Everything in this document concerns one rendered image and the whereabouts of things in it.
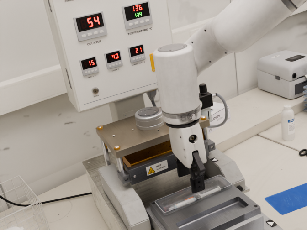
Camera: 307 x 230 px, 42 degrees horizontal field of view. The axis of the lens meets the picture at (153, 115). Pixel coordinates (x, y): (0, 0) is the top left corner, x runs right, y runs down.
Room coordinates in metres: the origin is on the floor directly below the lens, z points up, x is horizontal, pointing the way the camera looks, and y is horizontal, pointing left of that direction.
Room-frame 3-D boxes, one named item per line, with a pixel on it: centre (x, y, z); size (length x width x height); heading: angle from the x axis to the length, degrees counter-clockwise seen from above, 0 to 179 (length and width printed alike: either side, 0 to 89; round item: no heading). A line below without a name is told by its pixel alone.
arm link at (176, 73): (0.80, -0.06, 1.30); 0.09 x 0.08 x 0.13; 164
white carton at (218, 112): (1.55, -0.21, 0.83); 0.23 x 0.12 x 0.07; 128
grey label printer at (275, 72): (1.81, -0.68, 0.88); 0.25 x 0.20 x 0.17; 24
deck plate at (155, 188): (1.03, 0.02, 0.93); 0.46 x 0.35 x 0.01; 20
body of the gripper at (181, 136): (0.79, -0.06, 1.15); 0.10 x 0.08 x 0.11; 16
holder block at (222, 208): (0.75, -0.08, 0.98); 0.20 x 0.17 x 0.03; 110
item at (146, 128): (1.03, 0.00, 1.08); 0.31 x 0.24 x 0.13; 110
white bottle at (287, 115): (1.41, -0.53, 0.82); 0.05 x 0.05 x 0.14
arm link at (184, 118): (0.79, -0.06, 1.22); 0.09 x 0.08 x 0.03; 16
